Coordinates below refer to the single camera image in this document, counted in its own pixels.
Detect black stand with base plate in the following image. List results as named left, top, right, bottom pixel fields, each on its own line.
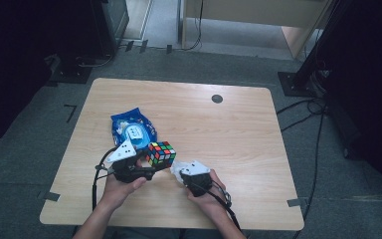
left=277, top=0, right=347, bottom=99

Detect dark glass-front cabinet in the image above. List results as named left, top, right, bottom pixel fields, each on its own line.
left=89, top=0, right=130, bottom=58

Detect black hanging cable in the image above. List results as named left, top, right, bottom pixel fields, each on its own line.
left=178, top=0, right=204, bottom=53

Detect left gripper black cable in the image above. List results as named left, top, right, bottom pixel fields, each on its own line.
left=91, top=145, right=120, bottom=212

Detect person's dark trousers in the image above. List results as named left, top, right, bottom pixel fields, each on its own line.
left=110, top=227, right=220, bottom=239

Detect person's right hand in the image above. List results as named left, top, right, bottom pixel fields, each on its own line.
left=186, top=168, right=229, bottom=217

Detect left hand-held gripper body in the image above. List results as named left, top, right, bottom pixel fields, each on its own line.
left=104, top=138, right=157, bottom=184

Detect bundle of cables on stand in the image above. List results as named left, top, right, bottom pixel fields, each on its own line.
left=306, top=64, right=333, bottom=98

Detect black angled floor tape mark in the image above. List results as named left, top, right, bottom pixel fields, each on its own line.
left=63, top=104, right=79, bottom=123

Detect black flat stand base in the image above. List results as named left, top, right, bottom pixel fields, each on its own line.
left=48, top=54, right=95, bottom=85

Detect black long floor cable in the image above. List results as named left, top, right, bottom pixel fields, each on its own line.
left=291, top=109, right=327, bottom=239

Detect grey tape piece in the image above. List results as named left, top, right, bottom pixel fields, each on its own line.
left=37, top=190, right=62, bottom=203
left=286, top=197, right=308, bottom=208

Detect black short floor cable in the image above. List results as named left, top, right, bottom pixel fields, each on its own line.
left=280, top=112, right=314, bottom=133

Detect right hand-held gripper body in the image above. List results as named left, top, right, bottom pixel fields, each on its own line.
left=179, top=159, right=214, bottom=198

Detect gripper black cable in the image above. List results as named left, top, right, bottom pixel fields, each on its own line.
left=208, top=189, right=244, bottom=233
left=91, top=145, right=120, bottom=212

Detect multicoloured puzzle cube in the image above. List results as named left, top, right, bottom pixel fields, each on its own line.
left=144, top=140, right=177, bottom=168

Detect person's left hand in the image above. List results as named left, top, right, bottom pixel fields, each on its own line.
left=99, top=158, right=147, bottom=211

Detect light wooden cabinet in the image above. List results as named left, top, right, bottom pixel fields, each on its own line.
left=180, top=0, right=333, bottom=60

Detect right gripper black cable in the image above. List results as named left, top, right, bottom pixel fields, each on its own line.
left=208, top=189, right=244, bottom=233

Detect black curved floor cable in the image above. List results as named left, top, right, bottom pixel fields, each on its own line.
left=75, top=53, right=115, bottom=69

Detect black curtain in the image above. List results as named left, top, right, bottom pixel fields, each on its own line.
left=0, top=0, right=96, bottom=152
left=311, top=0, right=382, bottom=215

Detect blue wet wipes pack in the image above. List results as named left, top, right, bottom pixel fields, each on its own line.
left=110, top=107, right=159, bottom=152

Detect black looped floor cable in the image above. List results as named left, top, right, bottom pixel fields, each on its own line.
left=276, top=97, right=328, bottom=117

